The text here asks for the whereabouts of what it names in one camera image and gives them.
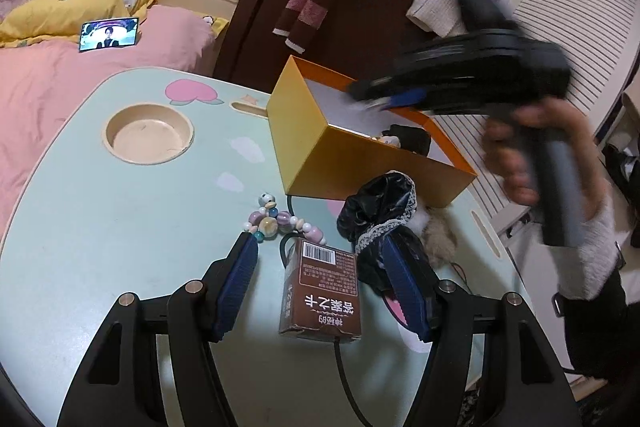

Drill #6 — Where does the black cloth item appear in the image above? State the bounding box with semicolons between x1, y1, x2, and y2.
387;123;432;156

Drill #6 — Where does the orange cardboard box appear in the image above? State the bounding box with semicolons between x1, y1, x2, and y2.
266;55;478;208

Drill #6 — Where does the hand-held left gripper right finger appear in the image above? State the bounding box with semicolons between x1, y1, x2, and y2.
380;234;583;427

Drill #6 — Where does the small yellow pillow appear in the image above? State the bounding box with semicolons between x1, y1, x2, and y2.
202;14;231;38

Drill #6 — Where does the pink blanket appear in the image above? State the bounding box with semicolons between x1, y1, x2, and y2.
0;4;217;258

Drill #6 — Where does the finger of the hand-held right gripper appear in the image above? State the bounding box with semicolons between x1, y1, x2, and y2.
347;78;432;111

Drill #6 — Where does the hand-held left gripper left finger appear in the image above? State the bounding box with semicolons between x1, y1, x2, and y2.
56;232;261;427

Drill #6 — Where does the brown milk carton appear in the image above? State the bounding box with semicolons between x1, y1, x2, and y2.
278;238;363;344

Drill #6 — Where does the large yellow pillow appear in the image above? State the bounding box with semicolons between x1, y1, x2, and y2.
0;0;157;48

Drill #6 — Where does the person's right forearm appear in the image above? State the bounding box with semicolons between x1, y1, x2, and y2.
555;192;623;303

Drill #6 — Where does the person's right hand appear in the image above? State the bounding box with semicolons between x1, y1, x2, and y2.
482;99;608;228

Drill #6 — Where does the black lace-trimmed cap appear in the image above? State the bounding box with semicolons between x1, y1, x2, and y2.
336;173;436;298

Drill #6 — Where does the pastel bead string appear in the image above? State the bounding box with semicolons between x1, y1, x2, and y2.
243;193;327;245

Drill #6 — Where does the smartphone with lit screen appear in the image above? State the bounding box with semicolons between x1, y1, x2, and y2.
79;18;141;53

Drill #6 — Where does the person's dark patterned clothing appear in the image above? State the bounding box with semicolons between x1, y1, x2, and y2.
462;264;638;427

